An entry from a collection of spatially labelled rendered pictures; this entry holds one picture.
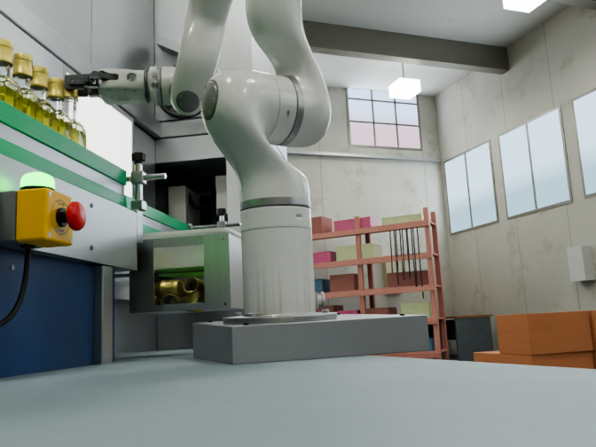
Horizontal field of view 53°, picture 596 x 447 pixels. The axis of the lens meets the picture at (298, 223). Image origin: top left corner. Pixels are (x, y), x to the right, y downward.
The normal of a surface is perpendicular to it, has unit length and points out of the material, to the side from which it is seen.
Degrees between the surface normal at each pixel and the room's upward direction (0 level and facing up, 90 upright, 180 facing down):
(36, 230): 90
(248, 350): 90
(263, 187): 92
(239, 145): 127
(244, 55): 90
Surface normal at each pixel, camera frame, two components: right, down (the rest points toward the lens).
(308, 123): 0.49, 0.45
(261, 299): -0.44, -0.10
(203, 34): 0.32, -0.29
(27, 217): -0.15, -0.16
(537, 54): -0.94, -0.01
